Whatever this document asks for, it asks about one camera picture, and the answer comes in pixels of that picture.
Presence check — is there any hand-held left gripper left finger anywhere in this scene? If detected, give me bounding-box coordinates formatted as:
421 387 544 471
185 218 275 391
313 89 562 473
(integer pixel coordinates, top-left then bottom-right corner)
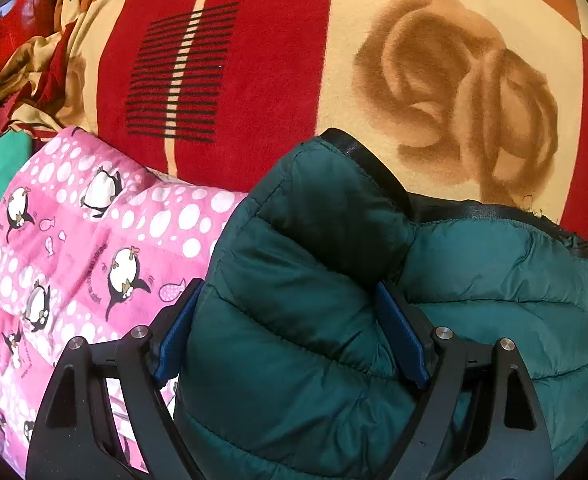
25 279 207 480

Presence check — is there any dark green puffer jacket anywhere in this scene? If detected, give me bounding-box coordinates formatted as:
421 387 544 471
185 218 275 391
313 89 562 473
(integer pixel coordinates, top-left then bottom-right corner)
174 127 588 480

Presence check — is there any red cream rose print blanket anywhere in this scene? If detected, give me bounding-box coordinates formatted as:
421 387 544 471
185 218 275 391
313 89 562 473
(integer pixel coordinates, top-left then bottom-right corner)
0 0 588 248

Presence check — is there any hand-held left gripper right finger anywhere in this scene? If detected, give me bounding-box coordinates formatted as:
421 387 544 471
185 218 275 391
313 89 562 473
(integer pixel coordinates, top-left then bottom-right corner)
375 280 555 480

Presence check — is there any pink penguin print blanket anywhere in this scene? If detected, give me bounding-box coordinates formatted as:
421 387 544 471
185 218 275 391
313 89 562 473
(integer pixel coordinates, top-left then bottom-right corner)
0 127 249 476

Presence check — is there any bright green cloth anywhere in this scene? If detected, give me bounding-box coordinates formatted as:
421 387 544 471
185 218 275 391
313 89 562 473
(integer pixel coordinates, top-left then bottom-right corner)
0 132 33 229

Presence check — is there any red shiny cloth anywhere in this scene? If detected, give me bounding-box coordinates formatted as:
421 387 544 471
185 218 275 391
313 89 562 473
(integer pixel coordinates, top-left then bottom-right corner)
0 0 67 111

